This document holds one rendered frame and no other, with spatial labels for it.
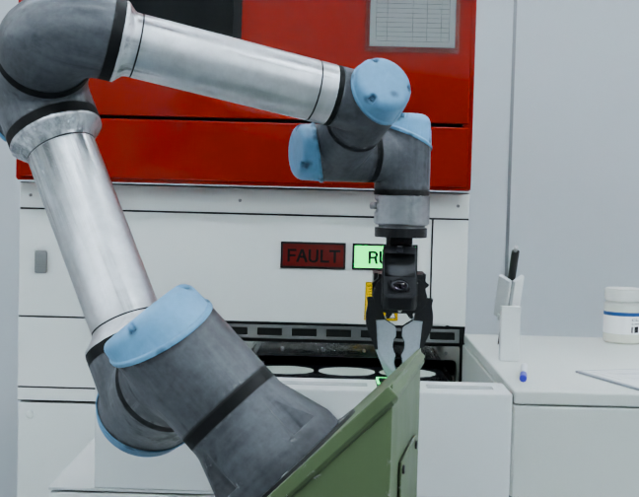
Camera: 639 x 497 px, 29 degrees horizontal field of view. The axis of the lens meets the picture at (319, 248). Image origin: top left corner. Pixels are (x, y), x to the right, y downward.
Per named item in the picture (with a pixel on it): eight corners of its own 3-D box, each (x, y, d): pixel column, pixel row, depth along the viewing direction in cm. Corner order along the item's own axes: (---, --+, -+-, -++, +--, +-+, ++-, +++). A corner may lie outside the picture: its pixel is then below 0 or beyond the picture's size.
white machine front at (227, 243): (20, 397, 229) (23, 181, 227) (461, 409, 228) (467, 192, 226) (16, 400, 226) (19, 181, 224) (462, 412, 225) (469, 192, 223)
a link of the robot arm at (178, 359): (198, 421, 121) (106, 319, 122) (167, 458, 132) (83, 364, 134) (280, 349, 127) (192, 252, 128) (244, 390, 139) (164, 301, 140)
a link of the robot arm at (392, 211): (432, 196, 164) (370, 195, 164) (431, 231, 164) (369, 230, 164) (427, 195, 171) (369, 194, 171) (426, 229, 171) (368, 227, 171)
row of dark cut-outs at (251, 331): (218, 336, 226) (218, 322, 226) (459, 342, 225) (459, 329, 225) (218, 336, 225) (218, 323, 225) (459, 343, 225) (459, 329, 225)
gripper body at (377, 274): (423, 313, 173) (426, 227, 173) (428, 319, 165) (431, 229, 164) (369, 311, 173) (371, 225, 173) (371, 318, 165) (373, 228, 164)
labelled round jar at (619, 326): (598, 338, 222) (600, 286, 221) (637, 339, 222) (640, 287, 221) (606, 343, 215) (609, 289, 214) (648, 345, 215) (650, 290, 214)
